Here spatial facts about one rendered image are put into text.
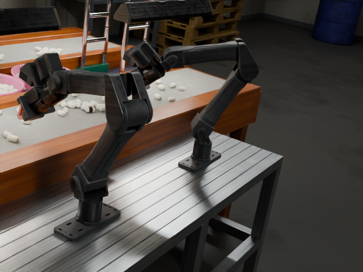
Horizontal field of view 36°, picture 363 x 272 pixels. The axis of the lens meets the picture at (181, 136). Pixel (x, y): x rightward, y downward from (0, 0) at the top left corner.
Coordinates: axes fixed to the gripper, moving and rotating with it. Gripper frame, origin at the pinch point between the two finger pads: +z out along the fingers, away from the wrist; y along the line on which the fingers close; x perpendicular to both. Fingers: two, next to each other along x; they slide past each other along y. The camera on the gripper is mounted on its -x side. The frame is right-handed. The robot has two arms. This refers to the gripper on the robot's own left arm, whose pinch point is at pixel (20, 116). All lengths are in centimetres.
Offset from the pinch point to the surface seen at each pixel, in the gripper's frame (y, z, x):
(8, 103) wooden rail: -21.3, 29.7, -12.4
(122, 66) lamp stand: -89, 32, -19
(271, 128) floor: -294, 89, 35
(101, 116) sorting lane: -43.8, 12.7, 4.2
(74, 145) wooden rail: -13.2, -1.4, 13.0
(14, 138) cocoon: -3.5, 10.8, 3.8
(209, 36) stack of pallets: -425, 184, -82
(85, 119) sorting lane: -37.0, 14.0, 3.0
